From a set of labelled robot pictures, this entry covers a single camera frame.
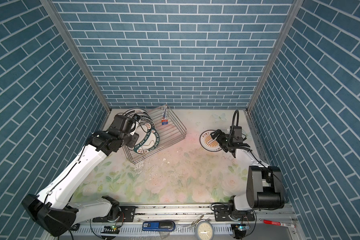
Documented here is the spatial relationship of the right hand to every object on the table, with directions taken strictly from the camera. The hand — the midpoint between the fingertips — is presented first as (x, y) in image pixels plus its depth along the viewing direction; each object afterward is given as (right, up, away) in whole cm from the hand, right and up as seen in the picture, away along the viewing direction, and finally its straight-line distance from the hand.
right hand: (214, 135), depth 91 cm
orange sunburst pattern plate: (-2, -6, +10) cm, 12 cm away
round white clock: (-9, -41, -25) cm, 48 cm away
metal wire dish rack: (-29, +2, +15) cm, 32 cm away
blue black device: (-30, -39, -25) cm, 55 cm away
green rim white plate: (-40, -2, -2) cm, 40 cm away
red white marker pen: (+28, -40, -21) cm, 53 cm away
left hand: (-45, +2, -15) cm, 48 cm away
